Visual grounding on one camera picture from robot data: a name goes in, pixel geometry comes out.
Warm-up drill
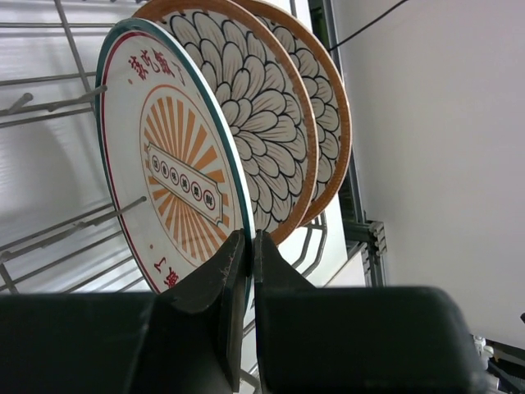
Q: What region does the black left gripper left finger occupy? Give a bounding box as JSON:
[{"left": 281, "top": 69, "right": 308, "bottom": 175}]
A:
[{"left": 1, "top": 231, "right": 245, "bottom": 393}]

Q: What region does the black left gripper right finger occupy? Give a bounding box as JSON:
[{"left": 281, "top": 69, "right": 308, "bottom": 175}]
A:
[{"left": 253, "top": 231, "right": 488, "bottom": 393}]

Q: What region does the black wall cable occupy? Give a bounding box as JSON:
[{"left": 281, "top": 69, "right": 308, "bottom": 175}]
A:
[{"left": 326, "top": 0, "right": 411, "bottom": 54}]

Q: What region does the white sunburst plate green rim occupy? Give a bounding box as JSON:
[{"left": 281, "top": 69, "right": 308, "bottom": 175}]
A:
[{"left": 95, "top": 18, "right": 256, "bottom": 293}]

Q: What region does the aluminium table frame rail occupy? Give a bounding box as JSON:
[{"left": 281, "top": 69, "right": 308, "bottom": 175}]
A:
[{"left": 308, "top": 1, "right": 386, "bottom": 287}]

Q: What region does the grey wire dish rack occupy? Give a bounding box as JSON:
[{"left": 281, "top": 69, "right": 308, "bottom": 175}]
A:
[{"left": 0, "top": 0, "right": 329, "bottom": 394}]

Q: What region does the floral plate orange rim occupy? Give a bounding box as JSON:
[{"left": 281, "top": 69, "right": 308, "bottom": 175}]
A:
[
  {"left": 239, "top": 1, "right": 352, "bottom": 224},
  {"left": 134, "top": 1, "right": 318, "bottom": 244}
]

